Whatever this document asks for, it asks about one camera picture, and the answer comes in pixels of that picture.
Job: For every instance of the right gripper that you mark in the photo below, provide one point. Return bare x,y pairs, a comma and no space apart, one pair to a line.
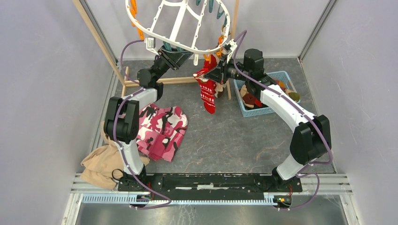
219,74

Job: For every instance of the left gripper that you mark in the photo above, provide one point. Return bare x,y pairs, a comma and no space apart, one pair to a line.
174,60

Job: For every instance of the tan brown striped sock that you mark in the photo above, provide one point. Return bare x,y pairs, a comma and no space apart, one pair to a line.
219,88

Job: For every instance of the teal clothespin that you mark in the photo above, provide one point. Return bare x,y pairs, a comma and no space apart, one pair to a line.
167,46

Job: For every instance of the orange clothespin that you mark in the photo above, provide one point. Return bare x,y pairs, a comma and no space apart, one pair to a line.
133,8
207,57
221,38

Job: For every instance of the white clip hanger frame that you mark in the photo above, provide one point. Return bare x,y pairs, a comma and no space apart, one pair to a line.
183,8

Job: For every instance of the red white patterned sock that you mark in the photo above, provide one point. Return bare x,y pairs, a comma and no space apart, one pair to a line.
210,63

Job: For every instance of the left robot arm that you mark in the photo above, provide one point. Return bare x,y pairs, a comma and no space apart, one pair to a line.
122,116

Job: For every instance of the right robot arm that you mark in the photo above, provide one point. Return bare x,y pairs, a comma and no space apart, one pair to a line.
311,134

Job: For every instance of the brown tan socks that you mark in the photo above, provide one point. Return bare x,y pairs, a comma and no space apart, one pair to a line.
250,102

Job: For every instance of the light blue plastic basket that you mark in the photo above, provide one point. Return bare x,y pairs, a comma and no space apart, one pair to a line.
280,105

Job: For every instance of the pink camouflage cloth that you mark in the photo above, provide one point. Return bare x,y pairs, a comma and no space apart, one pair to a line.
161,131

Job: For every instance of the beige cloth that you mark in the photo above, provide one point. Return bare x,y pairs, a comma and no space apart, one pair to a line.
103,166

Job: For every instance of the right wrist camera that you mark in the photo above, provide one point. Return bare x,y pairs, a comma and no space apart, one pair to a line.
228,50

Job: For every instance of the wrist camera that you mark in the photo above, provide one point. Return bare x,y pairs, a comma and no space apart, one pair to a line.
228,50
150,44

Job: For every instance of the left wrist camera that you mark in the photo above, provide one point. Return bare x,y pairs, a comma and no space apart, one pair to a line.
150,44

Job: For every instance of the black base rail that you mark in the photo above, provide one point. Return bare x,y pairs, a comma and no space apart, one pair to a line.
207,186

